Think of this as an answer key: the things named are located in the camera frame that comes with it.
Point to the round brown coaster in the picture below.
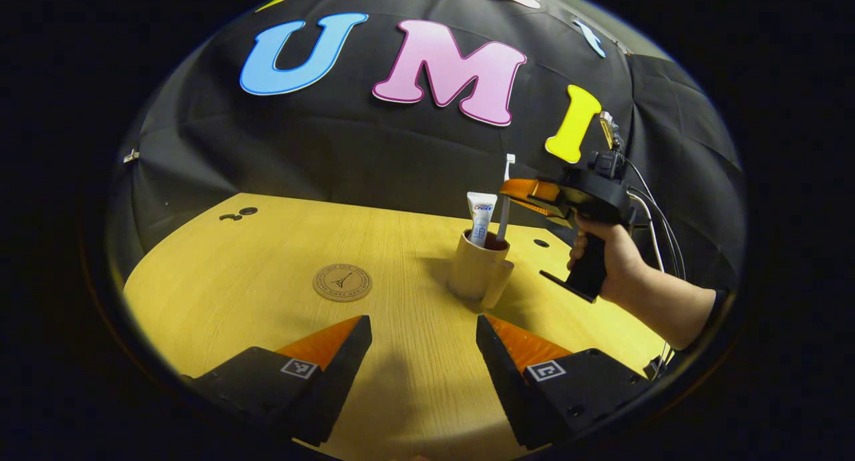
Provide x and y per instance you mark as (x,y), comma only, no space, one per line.
(342,282)

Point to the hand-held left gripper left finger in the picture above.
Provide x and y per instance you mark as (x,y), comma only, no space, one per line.
(347,367)

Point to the white toothpaste tube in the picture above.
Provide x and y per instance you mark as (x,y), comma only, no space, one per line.
(481,217)

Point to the light blue toothbrush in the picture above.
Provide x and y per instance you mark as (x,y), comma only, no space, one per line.
(505,200)

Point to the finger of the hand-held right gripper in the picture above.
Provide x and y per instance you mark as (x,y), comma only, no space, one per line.
(528,188)

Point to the wooden desktop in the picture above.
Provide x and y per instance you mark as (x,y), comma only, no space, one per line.
(234,280)

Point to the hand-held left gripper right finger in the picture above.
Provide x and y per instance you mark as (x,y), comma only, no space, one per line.
(501,374)

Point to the black backdrop cloth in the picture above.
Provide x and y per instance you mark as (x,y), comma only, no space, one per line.
(334,147)

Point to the clear cloth clip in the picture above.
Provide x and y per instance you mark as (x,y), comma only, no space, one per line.
(131,156)

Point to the beige cup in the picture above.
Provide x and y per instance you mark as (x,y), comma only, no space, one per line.
(471,274)

